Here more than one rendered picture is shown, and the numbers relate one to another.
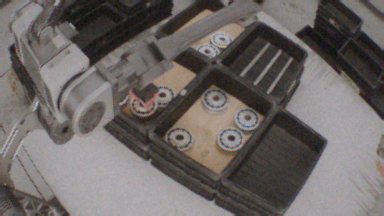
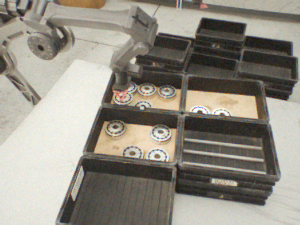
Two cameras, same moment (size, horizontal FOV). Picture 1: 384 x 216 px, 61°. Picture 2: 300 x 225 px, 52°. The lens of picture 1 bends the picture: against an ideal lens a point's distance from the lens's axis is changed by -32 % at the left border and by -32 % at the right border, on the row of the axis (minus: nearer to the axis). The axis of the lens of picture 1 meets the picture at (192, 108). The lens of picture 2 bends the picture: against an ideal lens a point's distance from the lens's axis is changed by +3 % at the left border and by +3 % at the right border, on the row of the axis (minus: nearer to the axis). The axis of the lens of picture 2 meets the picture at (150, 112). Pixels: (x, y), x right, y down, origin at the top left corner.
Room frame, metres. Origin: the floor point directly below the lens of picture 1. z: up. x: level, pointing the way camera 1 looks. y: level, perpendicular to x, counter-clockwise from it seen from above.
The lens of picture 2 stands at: (0.71, -0.92, 1.95)
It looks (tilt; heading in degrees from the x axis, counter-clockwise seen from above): 46 degrees down; 67
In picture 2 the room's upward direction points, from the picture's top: straight up
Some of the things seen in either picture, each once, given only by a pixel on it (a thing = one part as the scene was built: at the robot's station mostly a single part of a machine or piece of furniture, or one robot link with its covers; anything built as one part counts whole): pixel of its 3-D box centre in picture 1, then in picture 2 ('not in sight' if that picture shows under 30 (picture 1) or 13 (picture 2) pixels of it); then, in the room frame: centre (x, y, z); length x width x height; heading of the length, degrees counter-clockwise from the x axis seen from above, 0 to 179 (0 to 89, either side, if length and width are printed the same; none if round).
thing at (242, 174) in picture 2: (268, 57); (226, 144); (1.32, -0.29, 0.92); 0.40 x 0.30 x 0.02; 150
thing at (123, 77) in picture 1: (116, 81); (11, 4); (0.65, 0.18, 1.45); 0.09 x 0.08 x 0.12; 50
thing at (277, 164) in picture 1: (279, 167); (121, 201); (0.83, -0.35, 0.87); 0.40 x 0.30 x 0.11; 150
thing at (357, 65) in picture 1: (355, 81); not in sight; (1.85, -1.16, 0.37); 0.40 x 0.30 x 0.45; 50
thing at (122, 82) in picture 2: (142, 82); (121, 78); (1.01, 0.17, 1.03); 0.10 x 0.07 x 0.07; 53
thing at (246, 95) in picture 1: (215, 127); (135, 140); (0.98, -0.09, 0.87); 0.40 x 0.30 x 0.11; 150
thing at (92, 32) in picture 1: (92, 42); (207, 82); (1.90, 0.70, 0.31); 0.40 x 0.30 x 0.34; 140
